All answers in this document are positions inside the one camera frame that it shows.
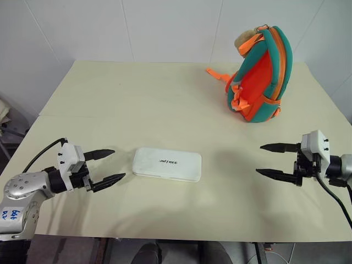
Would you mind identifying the black table leg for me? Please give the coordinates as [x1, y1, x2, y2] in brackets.
[252, 241, 263, 264]

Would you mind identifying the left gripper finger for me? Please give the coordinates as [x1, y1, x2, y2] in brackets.
[92, 172, 127, 193]
[84, 149, 116, 162]

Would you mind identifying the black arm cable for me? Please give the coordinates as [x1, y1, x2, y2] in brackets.
[315, 170, 352, 225]
[21, 137, 69, 173]

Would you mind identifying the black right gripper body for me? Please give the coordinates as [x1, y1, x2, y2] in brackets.
[293, 150, 322, 188]

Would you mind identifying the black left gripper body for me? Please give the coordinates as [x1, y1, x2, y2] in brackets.
[68, 162, 96, 193]

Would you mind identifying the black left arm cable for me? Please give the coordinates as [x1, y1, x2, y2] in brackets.
[21, 137, 69, 173]

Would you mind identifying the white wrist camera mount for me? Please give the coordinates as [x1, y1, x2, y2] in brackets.
[57, 142, 86, 191]
[301, 130, 331, 177]

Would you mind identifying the teal and orange backpack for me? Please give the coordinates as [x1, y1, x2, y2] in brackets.
[206, 24, 294, 124]

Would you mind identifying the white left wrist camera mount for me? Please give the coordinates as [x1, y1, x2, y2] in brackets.
[57, 142, 86, 191]

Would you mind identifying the thin white cable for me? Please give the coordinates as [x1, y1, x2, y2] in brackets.
[273, 244, 296, 264]

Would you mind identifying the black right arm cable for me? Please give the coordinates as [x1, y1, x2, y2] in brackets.
[315, 170, 352, 225]

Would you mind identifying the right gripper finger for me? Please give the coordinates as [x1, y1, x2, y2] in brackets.
[255, 168, 302, 188]
[260, 142, 302, 153]

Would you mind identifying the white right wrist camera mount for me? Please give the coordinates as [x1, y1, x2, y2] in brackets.
[301, 130, 331, 177]

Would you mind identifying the white rectangular case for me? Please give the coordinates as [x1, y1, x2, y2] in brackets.
[131, 147, 204, 184]

